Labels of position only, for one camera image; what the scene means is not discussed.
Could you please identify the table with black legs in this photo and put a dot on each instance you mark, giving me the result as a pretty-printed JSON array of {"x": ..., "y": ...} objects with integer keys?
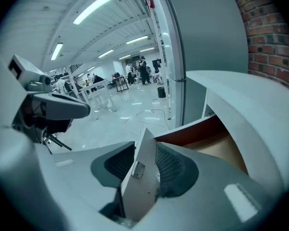
[{"x": 120, "y": 80}]

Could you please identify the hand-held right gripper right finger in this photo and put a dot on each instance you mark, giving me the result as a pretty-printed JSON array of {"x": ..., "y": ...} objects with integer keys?
[{"x": 207, "y": 191}]

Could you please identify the white round-faced appliance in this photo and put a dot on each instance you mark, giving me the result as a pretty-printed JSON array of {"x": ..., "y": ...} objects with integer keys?
[{"x": 137, "y": 80}]

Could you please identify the red sign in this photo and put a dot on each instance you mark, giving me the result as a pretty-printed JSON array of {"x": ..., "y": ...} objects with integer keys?
[{"x": 150, "y": 1}]

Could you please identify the white table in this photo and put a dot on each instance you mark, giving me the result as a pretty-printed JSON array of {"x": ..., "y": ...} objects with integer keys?
[{"x": 96, "y": 86}]

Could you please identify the white wooden drawer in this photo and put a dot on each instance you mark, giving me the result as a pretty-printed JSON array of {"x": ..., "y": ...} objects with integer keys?
[{"x": 142, "y": 153}]

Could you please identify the white curved desk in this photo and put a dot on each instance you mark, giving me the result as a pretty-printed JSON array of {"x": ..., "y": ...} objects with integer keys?
[{"x": 243, "y": 100}]

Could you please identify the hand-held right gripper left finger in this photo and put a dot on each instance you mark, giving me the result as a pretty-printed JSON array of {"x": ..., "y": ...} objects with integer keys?
[{"x": 74, "y": 177}]

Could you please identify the black waste bin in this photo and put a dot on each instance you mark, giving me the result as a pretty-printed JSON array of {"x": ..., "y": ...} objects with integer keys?
[{"x": 161, "y": 92}]

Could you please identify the group of ceiling tube lights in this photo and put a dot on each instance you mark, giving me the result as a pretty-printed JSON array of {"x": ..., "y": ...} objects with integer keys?
[{"x": 96, "y": 6}]

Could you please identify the small fisheye camera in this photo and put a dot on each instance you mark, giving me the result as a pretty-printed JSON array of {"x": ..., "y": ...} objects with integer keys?
[{"x": 44, "y": 80}]

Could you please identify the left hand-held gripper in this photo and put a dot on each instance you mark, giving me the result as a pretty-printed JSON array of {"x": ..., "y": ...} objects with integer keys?
[{"x": 24, "y": 68}]

